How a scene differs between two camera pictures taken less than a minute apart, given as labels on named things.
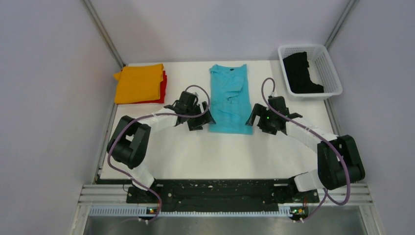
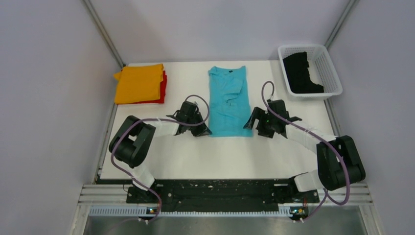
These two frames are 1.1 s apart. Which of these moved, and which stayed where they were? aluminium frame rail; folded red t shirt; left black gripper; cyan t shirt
Moved: left black gripper
Stayed: aluminium frame rail; cyan t shirt; folded red t shirt
